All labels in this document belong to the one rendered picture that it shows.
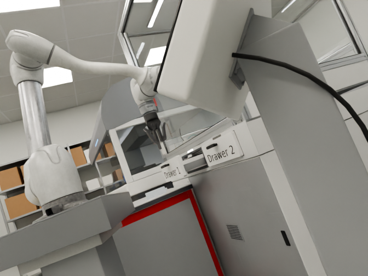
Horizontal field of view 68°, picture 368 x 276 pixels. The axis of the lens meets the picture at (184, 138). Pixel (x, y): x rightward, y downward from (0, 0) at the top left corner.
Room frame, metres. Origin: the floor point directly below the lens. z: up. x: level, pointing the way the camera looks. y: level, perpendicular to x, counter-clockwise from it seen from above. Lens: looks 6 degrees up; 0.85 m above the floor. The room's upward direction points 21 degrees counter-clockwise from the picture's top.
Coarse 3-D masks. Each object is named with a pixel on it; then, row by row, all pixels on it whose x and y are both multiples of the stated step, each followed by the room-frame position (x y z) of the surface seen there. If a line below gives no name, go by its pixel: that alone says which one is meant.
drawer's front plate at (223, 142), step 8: (224, 136) 1.18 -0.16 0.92; (232, 136) 1.12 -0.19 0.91; (208, 144) 1.31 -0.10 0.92; (224, 144) 1.20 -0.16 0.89; (232, 144) 1.14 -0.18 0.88; (208, 152) 1.34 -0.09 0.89; (216, 152) 1.27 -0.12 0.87; (240, 152) 1.13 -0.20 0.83; (208, 160) 1.37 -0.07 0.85; (216, 160) 1.30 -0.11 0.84; (224, 160) 1.24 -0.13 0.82
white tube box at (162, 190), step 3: (156, 189) 1.67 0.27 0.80; (159, 189) 1.67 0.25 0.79; (162, 189) 1.67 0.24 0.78; (165, 189) 1.68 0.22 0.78; (147, 192) 1.74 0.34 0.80; (150, 192) 1.66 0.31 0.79; (153, 192) 1.66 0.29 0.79; (156, 192) 1.67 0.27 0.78; (159, 192) 1.67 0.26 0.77; (162, 192) 1.67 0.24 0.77; (165, 192) 1.68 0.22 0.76; (147, 195) 1.66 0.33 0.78; (150, 195) 1.66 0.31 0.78; (153, 195) 1.66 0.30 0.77; (156, 195) 1.66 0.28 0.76; (147, 198) 1.65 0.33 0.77; (150, 198) 1.66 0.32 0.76
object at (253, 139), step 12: (348, 96) 1.32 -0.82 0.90; (360, 96) 1.36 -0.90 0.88; (360, 108) 1.34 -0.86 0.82; (252, 120) 1.06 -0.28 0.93; (228, 132) 1.17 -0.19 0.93; (240, 132) 1.10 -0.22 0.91; (252, 132) 1.06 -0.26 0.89; (264, 132) 1.08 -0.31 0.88; (204, 144) 1.38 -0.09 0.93; (240, 144) 1.12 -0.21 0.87; (252, 144) 1.06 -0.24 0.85; (264, 144) 1.07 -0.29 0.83; (180, 156) 1.69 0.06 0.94; (204, 156) 1.42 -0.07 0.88; (252, 156) 1.09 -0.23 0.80; (204, 168) 1.47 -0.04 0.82
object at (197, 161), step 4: (196, 156) 1.41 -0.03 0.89; (200, 156) 1.43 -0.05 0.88; (184, 160) 1.38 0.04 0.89; (188, 160) 1.39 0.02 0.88; (192, 160) 1.40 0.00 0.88; (196, 160) 1.41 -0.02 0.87; (200, 160) 1.42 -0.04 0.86; (204, 160) 1.43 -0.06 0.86; (184, 164) 1.38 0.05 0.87; (188, 164) 1.39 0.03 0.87; (192, 164) 1.40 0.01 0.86; (196, 164) 1.40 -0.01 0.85; (200, 164) 1.41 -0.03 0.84; (204, 164) 1.43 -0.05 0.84; (188, 168) 1.38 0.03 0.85; (192, 168) 1.39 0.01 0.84; (196, 168) 1.40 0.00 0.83
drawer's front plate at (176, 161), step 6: (168, 162) 1.47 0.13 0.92; (174, 162) 1.40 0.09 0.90; (180, 162) 1.35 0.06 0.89; (168, 168) 1.50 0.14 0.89; (174, 168) 1.43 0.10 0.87; (180, 168) 1.36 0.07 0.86; (168, 174) 1.53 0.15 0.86; (174, 174) 1.45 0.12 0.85; (180, 174) 1.38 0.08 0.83; (186, 174) 1.36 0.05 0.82; (168, 180) 1.56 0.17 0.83
